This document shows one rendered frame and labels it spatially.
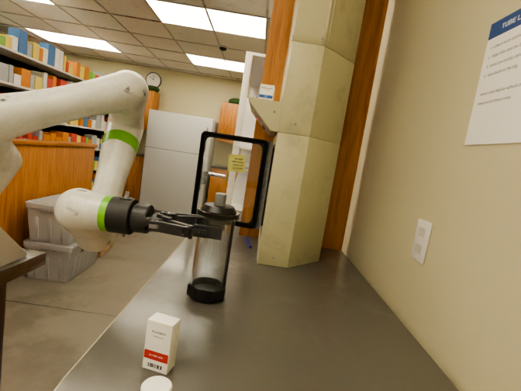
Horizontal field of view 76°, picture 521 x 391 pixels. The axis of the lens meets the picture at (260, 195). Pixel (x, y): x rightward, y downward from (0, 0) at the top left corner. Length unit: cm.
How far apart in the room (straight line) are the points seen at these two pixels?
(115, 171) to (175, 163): 512
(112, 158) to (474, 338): 105
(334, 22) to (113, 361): 114
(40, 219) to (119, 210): 243
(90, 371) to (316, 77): 100
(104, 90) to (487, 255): 105
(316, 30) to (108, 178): 82
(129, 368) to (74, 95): 73
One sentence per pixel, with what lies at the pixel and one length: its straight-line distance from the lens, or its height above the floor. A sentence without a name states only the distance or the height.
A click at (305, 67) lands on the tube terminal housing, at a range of 120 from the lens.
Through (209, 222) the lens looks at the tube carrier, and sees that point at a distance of 82.
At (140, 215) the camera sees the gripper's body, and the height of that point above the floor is 114.
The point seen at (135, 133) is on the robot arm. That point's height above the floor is 133.
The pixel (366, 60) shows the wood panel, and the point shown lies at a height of 180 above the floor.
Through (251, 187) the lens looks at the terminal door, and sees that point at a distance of 148.
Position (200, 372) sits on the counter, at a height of 94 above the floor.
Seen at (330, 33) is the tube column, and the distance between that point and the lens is 127.
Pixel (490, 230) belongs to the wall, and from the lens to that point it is 82.
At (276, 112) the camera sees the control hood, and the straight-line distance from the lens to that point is 117.
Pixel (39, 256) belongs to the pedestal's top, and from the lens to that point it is 118.
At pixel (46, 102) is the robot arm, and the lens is 108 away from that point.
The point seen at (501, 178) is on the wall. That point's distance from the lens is 82.
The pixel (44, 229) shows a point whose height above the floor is 44.
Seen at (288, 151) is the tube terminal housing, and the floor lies 135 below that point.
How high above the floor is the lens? 133
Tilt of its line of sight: 7 degrees down
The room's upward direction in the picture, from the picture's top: 9 degrees clockwise
